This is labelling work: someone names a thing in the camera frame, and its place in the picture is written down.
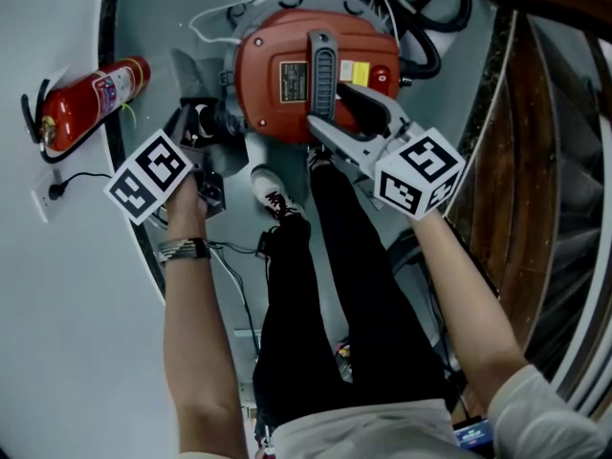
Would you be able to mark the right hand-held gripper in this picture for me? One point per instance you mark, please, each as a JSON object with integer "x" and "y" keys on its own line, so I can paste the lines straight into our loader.
{"x": 421, "y": 175}

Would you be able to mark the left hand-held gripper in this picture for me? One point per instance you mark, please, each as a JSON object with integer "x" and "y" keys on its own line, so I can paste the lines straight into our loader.
{"x": 148, "y": 175}

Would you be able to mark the red vacuum cleaner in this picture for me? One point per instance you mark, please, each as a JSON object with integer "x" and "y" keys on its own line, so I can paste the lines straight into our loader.
{"x": 268, "y": 93}

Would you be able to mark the person's left forearm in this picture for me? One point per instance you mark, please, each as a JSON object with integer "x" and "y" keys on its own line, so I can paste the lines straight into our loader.
{"x": 201, "y": 352}

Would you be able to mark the person's right forearm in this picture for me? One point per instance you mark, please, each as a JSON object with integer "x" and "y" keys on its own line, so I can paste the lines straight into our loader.
{"x": 464, "y": 294}

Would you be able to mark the person's left hand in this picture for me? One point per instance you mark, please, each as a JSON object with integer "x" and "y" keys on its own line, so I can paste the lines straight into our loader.
{"x": 186, "y": 213}

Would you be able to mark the person's white right shoe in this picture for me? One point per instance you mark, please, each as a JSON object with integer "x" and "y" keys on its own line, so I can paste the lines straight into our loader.
{"x": 320, "y": 158}

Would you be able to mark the person's white shoe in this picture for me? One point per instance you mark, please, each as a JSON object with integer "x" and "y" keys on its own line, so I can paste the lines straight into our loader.
{"x": 320, "y": 158}
{"x": 275, "y": 194}

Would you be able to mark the yellow plastic tie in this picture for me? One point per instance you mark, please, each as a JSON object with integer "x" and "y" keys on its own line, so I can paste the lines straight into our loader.
{"x": 129, "y": 113}

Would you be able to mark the person's white left shoe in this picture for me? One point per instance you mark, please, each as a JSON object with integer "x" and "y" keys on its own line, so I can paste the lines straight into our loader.
{"x": 275, "y": 194}

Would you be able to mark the red fire extinguisher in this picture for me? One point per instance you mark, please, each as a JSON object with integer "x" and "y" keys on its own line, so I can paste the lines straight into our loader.
{"x": 86, "y": 103}

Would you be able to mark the grey striped wristwatch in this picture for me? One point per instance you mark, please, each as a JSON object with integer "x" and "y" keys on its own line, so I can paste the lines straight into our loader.
{"x": 184, "y": 250}

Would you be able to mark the person's black trousers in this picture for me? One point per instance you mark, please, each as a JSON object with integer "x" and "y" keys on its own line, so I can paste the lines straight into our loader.
{"x": 330, "y": 299}

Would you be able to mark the brown wooden staircase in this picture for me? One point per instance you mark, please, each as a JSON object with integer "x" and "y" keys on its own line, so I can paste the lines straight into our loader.
{"x": 531, "y": 180}

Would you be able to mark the person's white shirt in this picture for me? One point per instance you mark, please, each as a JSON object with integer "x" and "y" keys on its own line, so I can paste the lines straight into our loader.
{"x": 382, "y": 435}

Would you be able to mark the black device with lit screen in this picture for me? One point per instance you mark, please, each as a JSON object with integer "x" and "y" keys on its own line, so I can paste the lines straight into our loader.
{"x": 474, "y": 435}

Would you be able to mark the white wall socket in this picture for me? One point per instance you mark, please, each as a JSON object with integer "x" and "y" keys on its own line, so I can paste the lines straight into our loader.
{"x": 43, "y": 199}

